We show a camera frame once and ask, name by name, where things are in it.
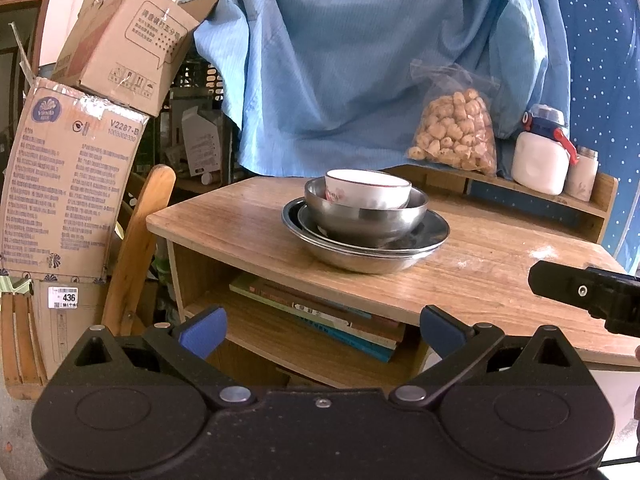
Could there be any wooden slatted frame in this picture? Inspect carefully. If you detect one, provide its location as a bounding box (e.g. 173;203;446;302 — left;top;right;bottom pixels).
0;290;49;387

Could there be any small white carton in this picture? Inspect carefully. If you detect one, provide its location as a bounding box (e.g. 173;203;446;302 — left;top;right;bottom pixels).
177;106;224;177

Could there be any green book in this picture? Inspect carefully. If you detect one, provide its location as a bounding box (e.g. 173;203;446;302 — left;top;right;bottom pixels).
229;272;373;322

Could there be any black plastic crate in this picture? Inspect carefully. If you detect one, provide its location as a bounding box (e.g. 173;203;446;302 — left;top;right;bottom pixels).
170;57;226;107

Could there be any blue polka dot cloth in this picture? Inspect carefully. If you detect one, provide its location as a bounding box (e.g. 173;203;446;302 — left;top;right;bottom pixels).
545;0;640;273

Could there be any wooden chair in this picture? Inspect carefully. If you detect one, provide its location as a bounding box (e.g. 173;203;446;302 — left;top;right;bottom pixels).
102;164;177;337

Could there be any white bowl with red rim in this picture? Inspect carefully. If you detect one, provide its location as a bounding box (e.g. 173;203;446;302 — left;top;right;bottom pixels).
324;169;413;210

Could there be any brown door frame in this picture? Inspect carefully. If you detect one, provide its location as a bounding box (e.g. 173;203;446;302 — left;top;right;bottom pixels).
0;0;52;128

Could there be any stainless steel bowl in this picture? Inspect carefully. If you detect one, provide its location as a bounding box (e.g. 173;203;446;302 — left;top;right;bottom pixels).
304;177;430;250

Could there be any white bottle with red strap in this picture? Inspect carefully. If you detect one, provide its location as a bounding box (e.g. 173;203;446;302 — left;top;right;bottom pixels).
511;104;581;197

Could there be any clear bag of snacks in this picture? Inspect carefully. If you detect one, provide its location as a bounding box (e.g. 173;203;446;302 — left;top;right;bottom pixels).
405;59;501;177

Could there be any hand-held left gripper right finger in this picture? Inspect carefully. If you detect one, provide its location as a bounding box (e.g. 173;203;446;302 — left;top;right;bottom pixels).
390;305;582;408

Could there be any light blue cloth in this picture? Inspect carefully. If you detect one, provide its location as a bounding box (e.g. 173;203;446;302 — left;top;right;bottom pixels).
177;0;572;182

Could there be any white tumbler with steel rim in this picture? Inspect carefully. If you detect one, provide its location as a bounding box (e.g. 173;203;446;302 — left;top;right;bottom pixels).
565;146;600;202

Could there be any stack of books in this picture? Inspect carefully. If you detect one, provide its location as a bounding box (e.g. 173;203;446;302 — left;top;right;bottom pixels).
260;284;407;345

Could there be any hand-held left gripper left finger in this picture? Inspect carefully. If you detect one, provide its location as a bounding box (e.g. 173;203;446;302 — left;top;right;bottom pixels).
72;305;254;408

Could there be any large printed cardboard box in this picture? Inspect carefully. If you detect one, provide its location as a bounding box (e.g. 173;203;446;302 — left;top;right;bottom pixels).
0;77;152;283

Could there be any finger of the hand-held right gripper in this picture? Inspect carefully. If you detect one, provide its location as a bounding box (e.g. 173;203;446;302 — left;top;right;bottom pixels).
528;260;608;318

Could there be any open cardboard box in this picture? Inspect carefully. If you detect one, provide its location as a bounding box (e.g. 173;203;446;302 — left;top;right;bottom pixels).
52;0;223;117

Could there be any teal book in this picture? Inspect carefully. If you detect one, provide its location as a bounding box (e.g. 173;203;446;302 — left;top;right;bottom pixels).
295;312;399;364

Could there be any cardboard box with white label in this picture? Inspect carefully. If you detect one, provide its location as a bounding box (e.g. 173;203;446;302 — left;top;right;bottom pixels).
30;279;122;378

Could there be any large steel basin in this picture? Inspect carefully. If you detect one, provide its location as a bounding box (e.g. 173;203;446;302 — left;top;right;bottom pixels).
281;196;451;276

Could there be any wooden desk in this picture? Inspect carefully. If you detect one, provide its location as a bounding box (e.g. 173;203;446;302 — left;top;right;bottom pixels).
145;162;640;392

